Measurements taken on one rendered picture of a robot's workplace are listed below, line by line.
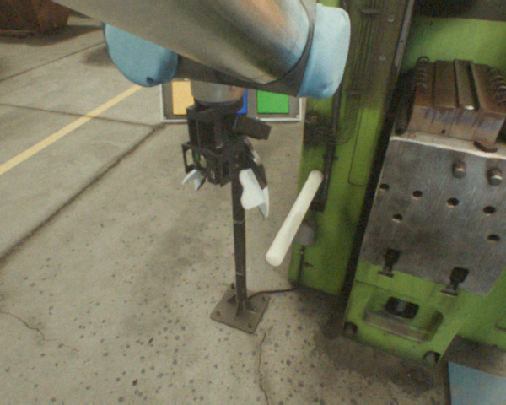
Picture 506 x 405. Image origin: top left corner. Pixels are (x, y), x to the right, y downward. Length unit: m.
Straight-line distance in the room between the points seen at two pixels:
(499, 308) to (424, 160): 0.79
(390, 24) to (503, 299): 1.03
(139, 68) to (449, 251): 0.97
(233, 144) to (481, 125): 0.67
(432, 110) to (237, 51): 0.81
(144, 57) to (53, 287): 1.65
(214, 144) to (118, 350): 1.22
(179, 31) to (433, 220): 0.97
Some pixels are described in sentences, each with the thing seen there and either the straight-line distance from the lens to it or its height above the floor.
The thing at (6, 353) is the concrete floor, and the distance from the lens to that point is 1.79.
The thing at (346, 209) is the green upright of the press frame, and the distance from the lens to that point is 1.34.
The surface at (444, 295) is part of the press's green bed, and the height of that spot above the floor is 0.42.
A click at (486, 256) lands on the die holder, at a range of 1.15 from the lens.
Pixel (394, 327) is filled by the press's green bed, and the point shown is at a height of 0.16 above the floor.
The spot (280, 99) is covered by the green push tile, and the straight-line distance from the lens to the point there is 0.86.
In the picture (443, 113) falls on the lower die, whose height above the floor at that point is 0.97.
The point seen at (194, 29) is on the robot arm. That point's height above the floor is 1.28.
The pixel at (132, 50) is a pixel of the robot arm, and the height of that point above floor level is 1.23.
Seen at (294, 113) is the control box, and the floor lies 0.97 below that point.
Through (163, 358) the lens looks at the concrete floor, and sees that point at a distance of 1.53.
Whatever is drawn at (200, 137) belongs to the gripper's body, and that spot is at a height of 1.09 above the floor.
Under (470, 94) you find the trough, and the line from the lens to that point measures 1.11.
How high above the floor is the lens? 1.31
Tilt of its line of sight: 38 degrees down
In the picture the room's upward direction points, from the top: straight up
